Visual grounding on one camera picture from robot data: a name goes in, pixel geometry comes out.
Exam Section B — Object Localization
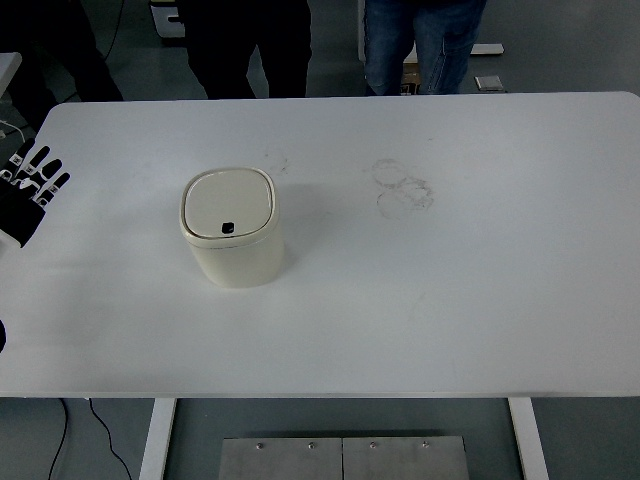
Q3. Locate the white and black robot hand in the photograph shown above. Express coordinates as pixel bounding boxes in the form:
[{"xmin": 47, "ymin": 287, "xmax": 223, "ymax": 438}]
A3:
[{"xmin": 0, "ymin": 138, "xmax": 72, "ymax": 250}]

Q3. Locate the cream plastic trash bin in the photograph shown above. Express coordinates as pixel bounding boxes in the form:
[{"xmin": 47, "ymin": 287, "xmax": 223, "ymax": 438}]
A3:
[{"xmin": 179, "ymin": 167, "xmax": 286, "ymax": 290}]

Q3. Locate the white side table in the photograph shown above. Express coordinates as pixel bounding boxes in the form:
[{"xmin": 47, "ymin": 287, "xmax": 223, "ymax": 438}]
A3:
[{"xmin": 0, "ymin": 51, "xmax": 24, "ymax": 101}]

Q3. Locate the person in black clothing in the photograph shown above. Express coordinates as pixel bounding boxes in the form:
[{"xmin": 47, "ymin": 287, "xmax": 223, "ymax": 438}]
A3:
[{"xmin": 0, "ymin": 0, "xmax": 124, "ymax": 127}]

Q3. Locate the white furniture base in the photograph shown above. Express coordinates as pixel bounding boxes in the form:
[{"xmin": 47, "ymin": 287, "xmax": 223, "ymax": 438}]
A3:
[{"xmin": 149, "ymin": 0, "xmax": 187, "ymax": 39}]

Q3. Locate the white table leg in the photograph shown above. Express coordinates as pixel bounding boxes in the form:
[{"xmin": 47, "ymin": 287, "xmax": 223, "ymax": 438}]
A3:
[
  {"xmin": 138, "ymin": 398, "xmax": 178, "ymax": 480},
  {"xmin": 508, "ymin": 398, "xmax": 551, "ymax": 480}
]

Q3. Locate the person in black trousers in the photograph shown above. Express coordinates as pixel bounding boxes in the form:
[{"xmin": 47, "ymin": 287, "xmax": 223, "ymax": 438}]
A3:
[{"xmin": 183, "ymin": 0, "xmax": 314, "ymax": 100}]

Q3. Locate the grey metal plate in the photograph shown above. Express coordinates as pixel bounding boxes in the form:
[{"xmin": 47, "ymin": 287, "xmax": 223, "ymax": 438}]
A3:
[
  {"xmin": 218, "ymin": 437, "xmax": 344, "ymax": 480},
  {"xmin": 342, "ymin": 435, "xmax": 470, "ymax": 480}
]

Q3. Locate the cardboard box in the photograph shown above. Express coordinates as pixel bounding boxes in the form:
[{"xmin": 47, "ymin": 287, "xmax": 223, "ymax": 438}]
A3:
[{"xmin": 401, "ymin": 61, "xmax": 422, "ymax": 96}]

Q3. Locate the person in blue jeans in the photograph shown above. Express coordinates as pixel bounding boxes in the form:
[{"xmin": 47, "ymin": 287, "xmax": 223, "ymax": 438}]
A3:
[{"xmin": 362, "ymin": 0, "xmax": 489, "ymax": 97}]

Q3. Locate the thin white cable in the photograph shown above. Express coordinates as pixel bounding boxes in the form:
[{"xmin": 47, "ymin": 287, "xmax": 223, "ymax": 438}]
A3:
[{"xmin": 0, "ymin": 118, "xmax": 27, "ymax": 147}]

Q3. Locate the black floor cable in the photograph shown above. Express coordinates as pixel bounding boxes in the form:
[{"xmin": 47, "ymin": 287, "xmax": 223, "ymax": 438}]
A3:
[
  {"xmin": 88, "ymin": 398, "xmax": 134, "ymax": 480},
  {"xmin": 47, "ymin": 398, "xmax": 70, "ymax": 480}
]

